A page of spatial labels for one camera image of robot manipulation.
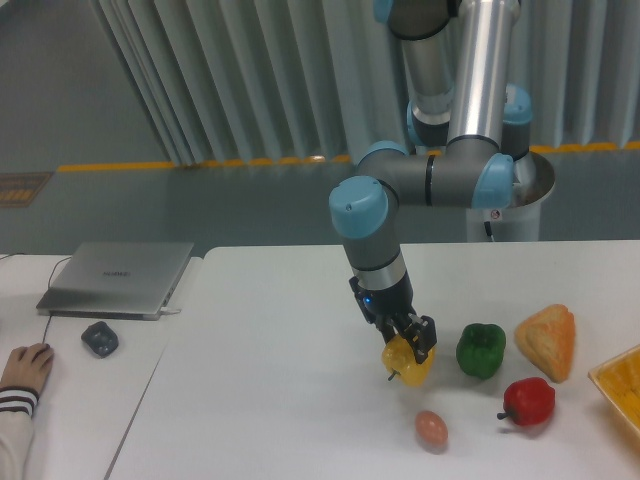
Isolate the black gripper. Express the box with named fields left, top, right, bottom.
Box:
left=349, top=273, right=436, bottom=364

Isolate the yellow bell pepper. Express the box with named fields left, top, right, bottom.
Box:
left=381, top=335, right=436, bottom=387

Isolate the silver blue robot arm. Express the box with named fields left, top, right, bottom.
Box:
left=329, top=1, right=526, bottom=363

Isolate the white striped sleeve forearm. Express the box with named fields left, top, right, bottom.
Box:
left=1, top=386, right=39, bottom=479

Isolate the green bell pepper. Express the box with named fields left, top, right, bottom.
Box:
left=456, top=323, right=506, bottom=380

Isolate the red bell pepper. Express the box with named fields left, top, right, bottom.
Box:
left=496, top=377, right=556, bottom=427

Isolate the person's hand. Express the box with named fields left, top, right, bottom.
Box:
left=1, top=343, right=54, bottom=395

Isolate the brown egg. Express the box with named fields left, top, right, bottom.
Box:
left=414, top=410, right=448, bottom=447

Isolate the triangular bread pastry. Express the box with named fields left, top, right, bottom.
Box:
left=514, top=304, right=576, bottom=383

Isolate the yellow woven basket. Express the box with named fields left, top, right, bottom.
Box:
left=588, top=345, right=639, bottom=446

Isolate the dark grey small device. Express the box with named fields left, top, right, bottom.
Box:
left=81, top=321, right=119, bottom=358

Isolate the pale green curtain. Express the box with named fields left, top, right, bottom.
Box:
left=94, top=1, right=639, bottom=166

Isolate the silver closed laptop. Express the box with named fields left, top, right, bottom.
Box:
left=37, top=242, right=193, bottom=320

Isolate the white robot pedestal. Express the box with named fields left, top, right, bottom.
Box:
left=464, top=152, right=557, bottom=244

